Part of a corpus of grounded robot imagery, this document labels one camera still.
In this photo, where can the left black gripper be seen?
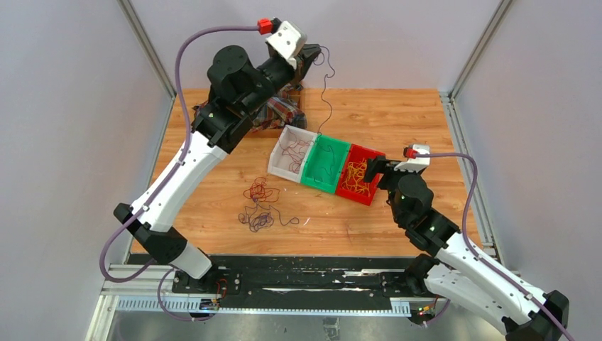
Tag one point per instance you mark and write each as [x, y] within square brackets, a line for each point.
[304, 58]

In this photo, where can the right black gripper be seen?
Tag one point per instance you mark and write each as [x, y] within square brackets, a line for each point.
[381, 165]

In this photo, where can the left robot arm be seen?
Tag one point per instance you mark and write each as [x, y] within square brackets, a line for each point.
[238, 90]

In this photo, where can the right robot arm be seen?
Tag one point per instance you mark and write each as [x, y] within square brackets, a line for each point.
[454, 267]

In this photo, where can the red plastic bin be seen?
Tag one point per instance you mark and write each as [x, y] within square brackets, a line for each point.
[351, 185]

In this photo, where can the wooden tray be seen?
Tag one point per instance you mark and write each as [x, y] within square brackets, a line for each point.
[268, 133]

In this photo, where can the green plastic bin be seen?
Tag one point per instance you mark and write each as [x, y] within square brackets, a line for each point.
[324, 163]

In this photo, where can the plaid shirt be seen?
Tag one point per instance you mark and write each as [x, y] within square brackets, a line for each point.
[282, 113]

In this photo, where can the white plastic bin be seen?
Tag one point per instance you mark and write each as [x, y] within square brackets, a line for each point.
[289, 155]

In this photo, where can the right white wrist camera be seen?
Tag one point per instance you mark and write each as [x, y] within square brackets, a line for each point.
[415, 162]

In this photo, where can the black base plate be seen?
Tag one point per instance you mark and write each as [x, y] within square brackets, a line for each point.
[308, 282]

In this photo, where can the aluminium frame rail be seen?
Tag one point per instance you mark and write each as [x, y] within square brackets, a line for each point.
[151, 292]

